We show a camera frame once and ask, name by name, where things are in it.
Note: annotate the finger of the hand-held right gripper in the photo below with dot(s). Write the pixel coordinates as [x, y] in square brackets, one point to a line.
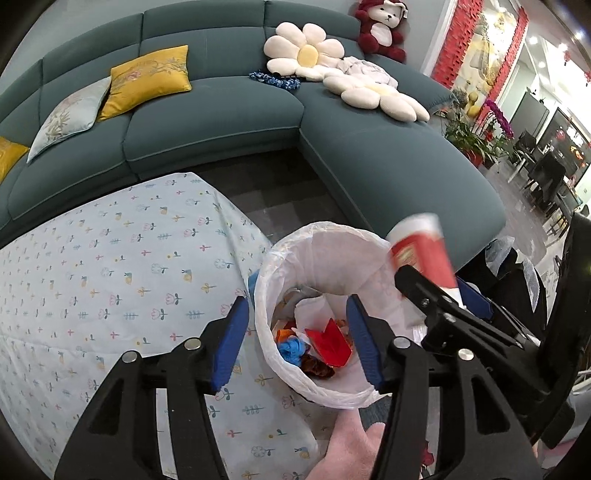
[478, 304]
[434, 307]

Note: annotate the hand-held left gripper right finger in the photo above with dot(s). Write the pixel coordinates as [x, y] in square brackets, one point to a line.
[364, 341]

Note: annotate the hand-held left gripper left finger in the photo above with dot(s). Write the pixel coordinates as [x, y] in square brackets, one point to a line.
[228, 341]

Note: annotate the red plastic wrapper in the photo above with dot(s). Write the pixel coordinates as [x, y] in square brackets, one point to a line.
[330, 346]

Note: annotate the red white paper cup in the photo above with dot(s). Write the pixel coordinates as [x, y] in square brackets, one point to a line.
[425, 254]

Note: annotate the orange snack packet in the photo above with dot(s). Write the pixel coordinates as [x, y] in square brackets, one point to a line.
[285, 333]

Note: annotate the blue glove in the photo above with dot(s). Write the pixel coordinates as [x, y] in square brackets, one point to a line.
[293, 350]

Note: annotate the bin with white liner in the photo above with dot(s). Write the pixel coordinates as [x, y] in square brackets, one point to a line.
[286, 258]

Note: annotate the clear plastic bag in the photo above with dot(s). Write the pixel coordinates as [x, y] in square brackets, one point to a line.
[498, 251]

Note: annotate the person's leg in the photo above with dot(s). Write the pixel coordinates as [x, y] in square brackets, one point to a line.
[351, 447]

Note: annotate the floral tablecloth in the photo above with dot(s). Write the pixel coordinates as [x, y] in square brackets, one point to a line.
[115, 277]

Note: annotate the black dining chair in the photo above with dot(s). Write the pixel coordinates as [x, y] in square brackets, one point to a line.
[547, 177]

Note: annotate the green plant in red pot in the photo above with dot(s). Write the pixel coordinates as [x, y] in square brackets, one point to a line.
[464, 136]

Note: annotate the purple orchid plant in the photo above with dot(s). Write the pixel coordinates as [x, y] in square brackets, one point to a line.
[501, 120]

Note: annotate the yellow gourd ornament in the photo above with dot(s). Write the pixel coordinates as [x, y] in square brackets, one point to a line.
[473, 104]

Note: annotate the white flower cushion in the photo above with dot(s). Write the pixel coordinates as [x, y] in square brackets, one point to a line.
[295, 41]
[369, 99]

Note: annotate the teal sectional sofa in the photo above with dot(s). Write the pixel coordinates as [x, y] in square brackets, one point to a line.
[207, 120]

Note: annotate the white crumpled cloth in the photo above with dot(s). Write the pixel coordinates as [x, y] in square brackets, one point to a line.
[364, 69]

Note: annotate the red paper door garland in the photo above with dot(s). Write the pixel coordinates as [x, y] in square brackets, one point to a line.
[512, 46]
[457, 41]

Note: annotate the blue knitted band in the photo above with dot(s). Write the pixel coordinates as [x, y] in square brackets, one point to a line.
[277, 81]

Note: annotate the yellow embroidered cushion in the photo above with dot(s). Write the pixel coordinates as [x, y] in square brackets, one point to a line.
[11, 157]
[147, 81]

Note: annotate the light blue embroidered cushion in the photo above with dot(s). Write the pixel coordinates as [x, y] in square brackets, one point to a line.
[69, 117]

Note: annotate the red teddy bear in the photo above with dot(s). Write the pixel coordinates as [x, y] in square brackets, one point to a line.
[383, 32]

